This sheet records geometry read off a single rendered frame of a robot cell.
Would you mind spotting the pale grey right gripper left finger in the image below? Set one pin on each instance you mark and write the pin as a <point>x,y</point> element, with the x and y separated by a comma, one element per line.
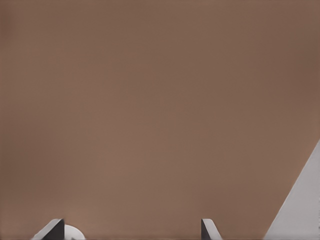
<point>55,231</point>

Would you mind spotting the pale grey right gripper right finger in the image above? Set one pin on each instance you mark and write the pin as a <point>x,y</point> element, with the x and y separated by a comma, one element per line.
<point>208,231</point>

